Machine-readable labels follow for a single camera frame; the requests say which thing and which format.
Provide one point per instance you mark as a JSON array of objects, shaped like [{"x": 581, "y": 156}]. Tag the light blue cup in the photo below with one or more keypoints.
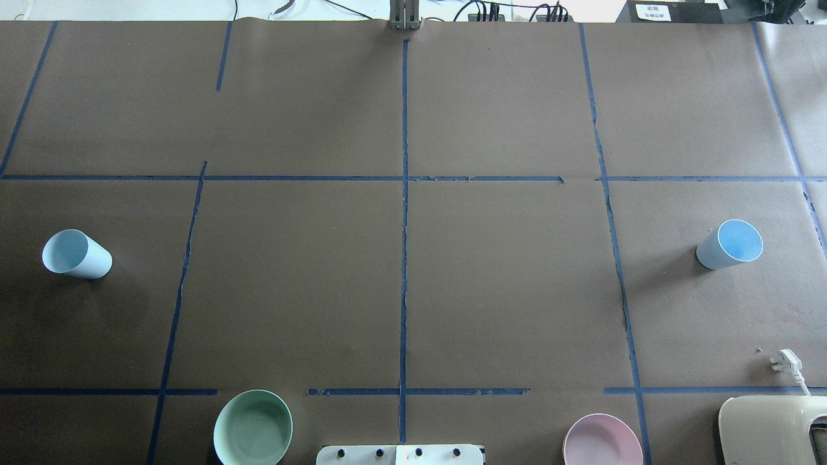
[
  {"x": 71, "y": 252},
  {"x": 734, "y": 242}
]

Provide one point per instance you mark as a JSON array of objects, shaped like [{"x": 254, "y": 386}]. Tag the green bowl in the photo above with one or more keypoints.
[{"x": 255, "y": 427}]

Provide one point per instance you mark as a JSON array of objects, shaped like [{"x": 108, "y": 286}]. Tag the pink bowl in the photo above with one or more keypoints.
[{"x": 601, "y": 439}]

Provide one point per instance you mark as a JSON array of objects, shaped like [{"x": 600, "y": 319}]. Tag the black box with label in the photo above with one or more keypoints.
[{"x": 676, "y": 12}]

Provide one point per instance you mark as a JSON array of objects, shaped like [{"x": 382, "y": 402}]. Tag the cream toaster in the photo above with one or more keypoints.
[{"x": 773, "y": 429}]

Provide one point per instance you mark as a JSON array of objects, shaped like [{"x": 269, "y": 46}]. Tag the white power plug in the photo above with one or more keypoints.
[{"x": 786, "y": 361}]

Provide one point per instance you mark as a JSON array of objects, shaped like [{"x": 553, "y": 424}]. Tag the grey metal camera post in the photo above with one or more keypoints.
[{"x": 404, "y": 15}]

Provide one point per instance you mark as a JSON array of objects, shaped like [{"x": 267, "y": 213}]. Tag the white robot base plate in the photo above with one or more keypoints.
[{"x": 402, "y": 454}]

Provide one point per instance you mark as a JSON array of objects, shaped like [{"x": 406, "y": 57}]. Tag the black power strip with cables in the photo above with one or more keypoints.
[{"x": 502, "y": 12}]

